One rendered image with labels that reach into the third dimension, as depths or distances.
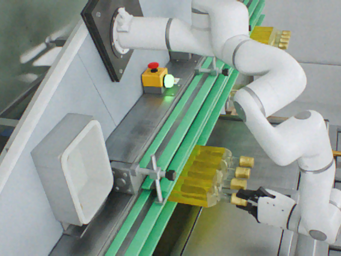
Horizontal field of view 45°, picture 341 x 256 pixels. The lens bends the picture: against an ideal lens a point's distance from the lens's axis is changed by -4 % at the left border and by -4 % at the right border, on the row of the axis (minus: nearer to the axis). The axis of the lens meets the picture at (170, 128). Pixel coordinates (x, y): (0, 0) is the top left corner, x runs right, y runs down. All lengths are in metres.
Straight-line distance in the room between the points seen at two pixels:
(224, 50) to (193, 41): 0.14
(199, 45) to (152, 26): 0.14
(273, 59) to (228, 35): 0.14
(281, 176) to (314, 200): 0.58
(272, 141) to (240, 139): 0.86
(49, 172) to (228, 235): 0.60
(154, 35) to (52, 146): 0.43
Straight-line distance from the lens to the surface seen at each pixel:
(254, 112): 0.91
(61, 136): 1.01
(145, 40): 1.20
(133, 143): 1.24
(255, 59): 0.97
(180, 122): 1.35
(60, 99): 1.07
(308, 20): 7.18
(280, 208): 1.18
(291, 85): 0.95
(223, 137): 1.77
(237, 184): 1.28
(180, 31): 1.17
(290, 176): 1.58
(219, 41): 1.05
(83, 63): 1.15
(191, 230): 1.35
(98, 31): 1.15
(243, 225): 1.35
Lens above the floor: 1.37
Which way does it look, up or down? 20 degrees down
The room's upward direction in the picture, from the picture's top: 96 degrees clockwise
